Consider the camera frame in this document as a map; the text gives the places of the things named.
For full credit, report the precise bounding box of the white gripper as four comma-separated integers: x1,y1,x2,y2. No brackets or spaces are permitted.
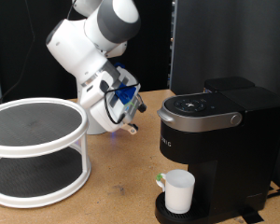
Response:
89,65,142,135

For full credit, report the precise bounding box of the silver-handled Keurig brew lid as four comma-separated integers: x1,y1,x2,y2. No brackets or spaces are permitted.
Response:
157,92,244,133

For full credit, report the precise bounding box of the white mug with green mark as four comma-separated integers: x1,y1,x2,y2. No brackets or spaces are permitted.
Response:
155,169,196,215

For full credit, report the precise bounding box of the black Keurig water tank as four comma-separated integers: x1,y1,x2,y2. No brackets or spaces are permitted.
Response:
203,76,256,93

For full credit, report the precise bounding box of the black Keurig coffee machine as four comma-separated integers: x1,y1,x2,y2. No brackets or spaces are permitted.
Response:
154,76,280,224

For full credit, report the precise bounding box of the black curtain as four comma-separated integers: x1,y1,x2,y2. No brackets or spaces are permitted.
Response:
0,0,174,102

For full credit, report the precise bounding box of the black slotted drip tray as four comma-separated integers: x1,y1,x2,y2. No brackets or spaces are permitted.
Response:
154,190,209,224

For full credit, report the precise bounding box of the white two-tier turntable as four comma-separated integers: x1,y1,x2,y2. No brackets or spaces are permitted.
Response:
0,97,92,209

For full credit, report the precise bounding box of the black tape strip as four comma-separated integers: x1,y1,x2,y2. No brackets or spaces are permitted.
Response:
239,206,265,224

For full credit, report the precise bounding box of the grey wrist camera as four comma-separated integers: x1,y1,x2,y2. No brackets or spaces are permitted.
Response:
122,93,147,121

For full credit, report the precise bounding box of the black camera cable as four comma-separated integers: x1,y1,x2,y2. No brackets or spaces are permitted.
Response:
0,0,142,126

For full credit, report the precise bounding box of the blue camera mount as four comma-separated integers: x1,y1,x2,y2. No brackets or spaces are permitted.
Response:
113,63,138,105

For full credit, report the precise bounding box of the metal frame post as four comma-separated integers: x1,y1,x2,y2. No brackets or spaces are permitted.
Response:
167,0,178,91

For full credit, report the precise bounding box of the black power cord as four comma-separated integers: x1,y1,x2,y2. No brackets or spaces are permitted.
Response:
265,186,280,201

